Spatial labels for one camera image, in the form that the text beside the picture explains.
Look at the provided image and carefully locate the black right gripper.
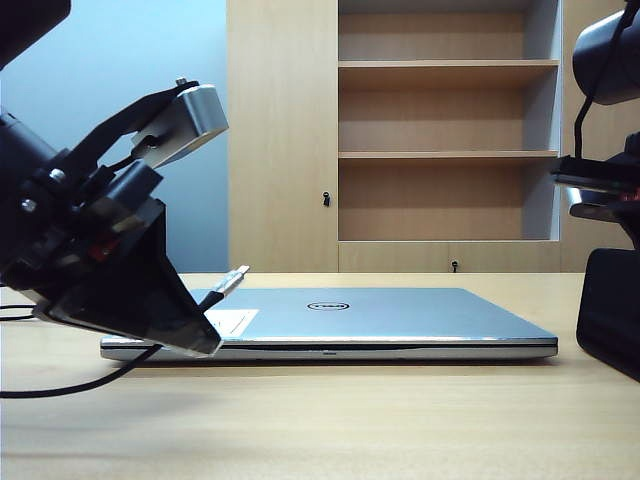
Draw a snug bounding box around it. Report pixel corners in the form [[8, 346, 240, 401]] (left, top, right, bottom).
[[549, 132, 640, 221]]

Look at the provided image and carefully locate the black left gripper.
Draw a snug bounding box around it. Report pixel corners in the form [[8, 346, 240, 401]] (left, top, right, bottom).
[[0, 149, 224, 358]]

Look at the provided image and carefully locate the black braided charging cable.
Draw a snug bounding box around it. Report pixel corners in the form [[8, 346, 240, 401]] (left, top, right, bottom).
[[0, 264, 250, 399]]

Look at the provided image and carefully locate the black smartphone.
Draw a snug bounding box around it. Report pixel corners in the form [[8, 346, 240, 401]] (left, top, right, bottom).
[[575, 247, 640, 384]]

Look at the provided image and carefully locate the white red laptop sticker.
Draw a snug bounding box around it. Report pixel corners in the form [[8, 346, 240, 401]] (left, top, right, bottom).
[[203, 308, 260, 339]]

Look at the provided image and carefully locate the light wooden cabinet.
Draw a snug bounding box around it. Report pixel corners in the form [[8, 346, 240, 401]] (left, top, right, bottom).
[[225, 0, 640, 275]]

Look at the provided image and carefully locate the silver Dell laptop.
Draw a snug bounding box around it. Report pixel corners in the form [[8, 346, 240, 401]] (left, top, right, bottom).
[[98, 286, 559, 362]]

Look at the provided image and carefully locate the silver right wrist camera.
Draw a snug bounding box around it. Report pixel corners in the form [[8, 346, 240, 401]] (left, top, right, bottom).
[[568, 185, 626, 221]]

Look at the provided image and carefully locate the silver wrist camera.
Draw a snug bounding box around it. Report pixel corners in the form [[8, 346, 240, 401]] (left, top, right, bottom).
[[130, 78, 230, 170], [568, 185, 626, 221]]

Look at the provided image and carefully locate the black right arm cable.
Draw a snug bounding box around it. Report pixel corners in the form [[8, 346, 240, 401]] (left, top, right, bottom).
[[572, 0, 634, 157]]

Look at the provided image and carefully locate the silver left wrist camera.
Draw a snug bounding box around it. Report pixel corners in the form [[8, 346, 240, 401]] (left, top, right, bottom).
[[130, 78, 230, 170]]

